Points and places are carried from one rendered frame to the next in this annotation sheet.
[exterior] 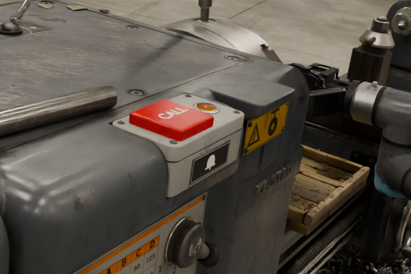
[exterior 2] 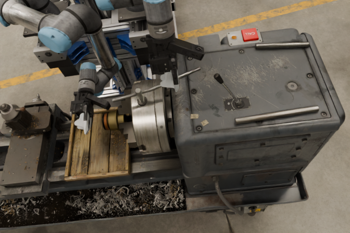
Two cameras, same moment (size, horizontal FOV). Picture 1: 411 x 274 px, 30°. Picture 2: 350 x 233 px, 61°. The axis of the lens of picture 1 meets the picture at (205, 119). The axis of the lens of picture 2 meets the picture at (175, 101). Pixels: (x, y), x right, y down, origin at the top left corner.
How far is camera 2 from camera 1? 161 cm
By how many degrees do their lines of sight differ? 83
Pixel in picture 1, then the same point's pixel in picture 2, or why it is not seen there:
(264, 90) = (207, 39)
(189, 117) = (248, 30)
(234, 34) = (145, 87)
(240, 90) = (213, 41)
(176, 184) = not seen: hidden behind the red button
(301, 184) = (100, 125)
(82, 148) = (276, 36)
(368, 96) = (91, 83)
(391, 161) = (101, 83)
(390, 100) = (91, 75)
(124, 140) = (265, 35)
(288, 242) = not seen: hidden behind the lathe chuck
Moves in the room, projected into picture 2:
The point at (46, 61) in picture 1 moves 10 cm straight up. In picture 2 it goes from (248, 76) to (250, 60)
